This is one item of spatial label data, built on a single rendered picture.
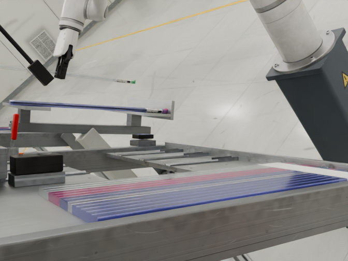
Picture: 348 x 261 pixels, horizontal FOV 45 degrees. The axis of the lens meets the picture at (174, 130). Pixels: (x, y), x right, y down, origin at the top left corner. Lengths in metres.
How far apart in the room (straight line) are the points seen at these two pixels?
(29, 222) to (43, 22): 8.59
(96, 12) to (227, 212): 1.13
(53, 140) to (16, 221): 1.43
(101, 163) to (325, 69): 0.66
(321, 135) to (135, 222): 1.04
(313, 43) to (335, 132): 0.29
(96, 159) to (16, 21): 7.81
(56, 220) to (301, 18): 0.91
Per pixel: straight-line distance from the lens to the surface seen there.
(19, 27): 8.86
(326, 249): 1.68
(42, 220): 0.48
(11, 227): 0.47
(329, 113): 1.31
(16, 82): 8.72
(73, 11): 1.54
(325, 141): 1.41
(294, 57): 1.24
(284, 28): 1.20
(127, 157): 1.04
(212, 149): 1.06
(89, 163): 1.13
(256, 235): 0.53
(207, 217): 0.47
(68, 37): 1.51
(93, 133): 1.43
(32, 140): 1.88
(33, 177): 0.69
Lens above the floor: 1.27
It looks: 25 degrees down
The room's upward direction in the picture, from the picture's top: 38 degrees counter-clockwise
